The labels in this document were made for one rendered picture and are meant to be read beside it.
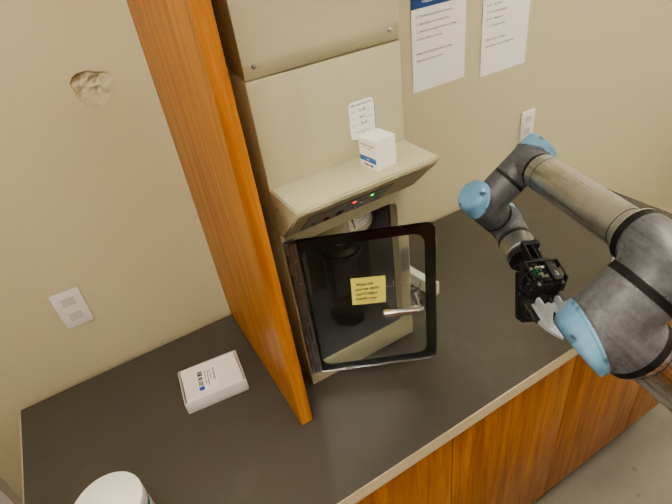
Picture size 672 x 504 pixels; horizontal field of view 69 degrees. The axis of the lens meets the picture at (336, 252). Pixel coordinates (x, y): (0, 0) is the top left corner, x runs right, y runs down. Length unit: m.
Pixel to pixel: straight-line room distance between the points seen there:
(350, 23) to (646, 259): 0.61
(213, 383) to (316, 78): 0.80
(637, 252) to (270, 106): 0.63
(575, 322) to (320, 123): 0.56
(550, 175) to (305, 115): 0.48
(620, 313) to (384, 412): 0.62
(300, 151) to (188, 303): 0.74
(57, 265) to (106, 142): 0.34
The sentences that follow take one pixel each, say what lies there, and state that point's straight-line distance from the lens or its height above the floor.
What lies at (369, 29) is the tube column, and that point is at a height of 1.74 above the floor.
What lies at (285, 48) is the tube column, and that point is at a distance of 0.89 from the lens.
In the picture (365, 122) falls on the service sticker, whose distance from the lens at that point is 1.00.
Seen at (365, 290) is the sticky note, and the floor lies 1.24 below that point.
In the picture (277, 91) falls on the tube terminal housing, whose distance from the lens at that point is 0.90.
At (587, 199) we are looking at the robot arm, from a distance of 0.96.
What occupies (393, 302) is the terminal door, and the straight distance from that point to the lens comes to 1.11.
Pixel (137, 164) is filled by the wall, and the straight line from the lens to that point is 1.32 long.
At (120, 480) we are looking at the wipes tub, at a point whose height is 1.09.
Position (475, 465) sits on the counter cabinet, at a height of 0.64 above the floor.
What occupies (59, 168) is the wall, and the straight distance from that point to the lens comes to 1.30.
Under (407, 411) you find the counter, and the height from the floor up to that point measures 0.94.
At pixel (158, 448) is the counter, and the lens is 1.32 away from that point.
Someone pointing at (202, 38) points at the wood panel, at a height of 1.81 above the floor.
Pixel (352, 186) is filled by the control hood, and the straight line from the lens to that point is 0.91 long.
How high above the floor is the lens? 1.93
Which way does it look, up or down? 35 degrees down
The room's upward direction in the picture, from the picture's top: 9 degrees counter-clockwise
